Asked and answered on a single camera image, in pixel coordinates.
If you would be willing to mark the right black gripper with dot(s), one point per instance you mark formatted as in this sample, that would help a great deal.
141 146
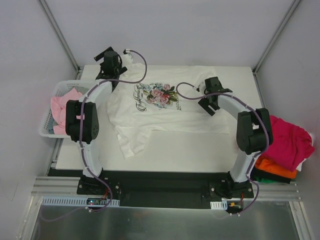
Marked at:
208 104

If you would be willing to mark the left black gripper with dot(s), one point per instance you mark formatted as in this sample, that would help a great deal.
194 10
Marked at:
110 72

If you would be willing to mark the white floral t shirt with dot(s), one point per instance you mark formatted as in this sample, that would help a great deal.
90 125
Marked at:
163 101

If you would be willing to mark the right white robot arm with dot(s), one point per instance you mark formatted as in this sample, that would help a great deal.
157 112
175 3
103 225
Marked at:
253 135

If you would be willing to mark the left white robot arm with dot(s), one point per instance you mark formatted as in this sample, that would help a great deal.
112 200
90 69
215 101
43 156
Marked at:
81 119

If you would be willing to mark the white plastic laundry basket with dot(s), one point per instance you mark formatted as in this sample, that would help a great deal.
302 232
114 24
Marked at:
53 123

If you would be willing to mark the pink t shirt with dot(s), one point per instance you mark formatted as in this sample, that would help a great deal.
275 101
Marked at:
58 110

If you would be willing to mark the orange t shirt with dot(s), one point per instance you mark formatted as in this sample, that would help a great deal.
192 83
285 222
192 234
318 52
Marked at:
269 166

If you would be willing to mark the black t shirt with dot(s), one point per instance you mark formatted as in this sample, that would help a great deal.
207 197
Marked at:
259 173

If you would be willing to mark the magenta t shirt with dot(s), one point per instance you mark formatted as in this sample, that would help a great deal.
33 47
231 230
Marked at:
291 146

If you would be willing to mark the green t shirt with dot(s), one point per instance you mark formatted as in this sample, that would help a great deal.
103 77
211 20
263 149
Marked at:
264 180

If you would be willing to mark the left aluminium frame post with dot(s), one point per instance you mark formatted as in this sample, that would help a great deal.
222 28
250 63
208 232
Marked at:
59 34

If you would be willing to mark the aluminium frame post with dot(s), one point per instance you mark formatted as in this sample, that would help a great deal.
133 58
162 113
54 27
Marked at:
59 34
277 34

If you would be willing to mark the right white cable duct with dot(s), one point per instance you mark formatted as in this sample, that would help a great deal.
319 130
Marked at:
219 205

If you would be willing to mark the white cable duct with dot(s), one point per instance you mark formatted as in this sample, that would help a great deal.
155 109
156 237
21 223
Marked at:
219 205
65 201

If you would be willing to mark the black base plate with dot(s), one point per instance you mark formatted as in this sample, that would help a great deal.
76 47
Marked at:
103 191

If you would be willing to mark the aluminium rail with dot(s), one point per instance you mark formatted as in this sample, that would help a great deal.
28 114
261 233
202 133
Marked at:
275 193

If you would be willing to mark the right aluminium frame post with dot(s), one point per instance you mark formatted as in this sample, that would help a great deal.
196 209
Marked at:
277 34

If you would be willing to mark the left white cable duct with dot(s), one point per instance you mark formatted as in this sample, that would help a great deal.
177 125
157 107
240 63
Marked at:
65 201

